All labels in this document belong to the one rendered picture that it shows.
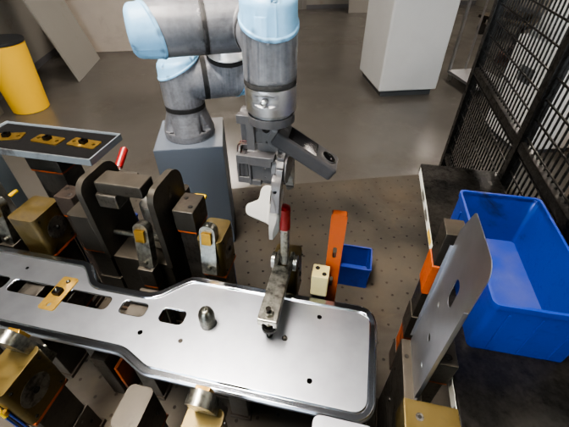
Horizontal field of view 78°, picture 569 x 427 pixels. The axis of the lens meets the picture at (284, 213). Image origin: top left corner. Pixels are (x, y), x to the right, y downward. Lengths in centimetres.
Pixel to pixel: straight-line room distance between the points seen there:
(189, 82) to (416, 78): 367
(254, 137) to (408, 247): 91
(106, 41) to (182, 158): 550
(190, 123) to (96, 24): 548
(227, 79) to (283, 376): 76
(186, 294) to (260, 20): 55
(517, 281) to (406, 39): 361
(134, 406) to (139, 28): 59
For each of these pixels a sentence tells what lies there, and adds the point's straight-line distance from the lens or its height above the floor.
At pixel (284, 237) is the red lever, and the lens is 69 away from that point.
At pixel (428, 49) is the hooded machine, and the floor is 51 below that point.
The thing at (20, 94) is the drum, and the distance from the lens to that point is 464.
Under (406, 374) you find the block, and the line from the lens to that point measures 71.
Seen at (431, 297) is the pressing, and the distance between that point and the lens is 63.
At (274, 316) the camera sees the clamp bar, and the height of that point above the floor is 107.
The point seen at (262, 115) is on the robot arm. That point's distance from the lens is 51.
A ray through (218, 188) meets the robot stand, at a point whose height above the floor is 95.
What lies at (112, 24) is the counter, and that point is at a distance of 643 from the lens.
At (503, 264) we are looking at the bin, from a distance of 91.
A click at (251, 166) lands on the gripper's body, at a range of 57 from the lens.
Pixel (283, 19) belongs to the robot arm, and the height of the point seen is 152.
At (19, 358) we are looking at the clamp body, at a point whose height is 104.
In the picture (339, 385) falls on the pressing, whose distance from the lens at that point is 68.
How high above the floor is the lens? 162
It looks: 41 degrees down
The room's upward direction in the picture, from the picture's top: straight up
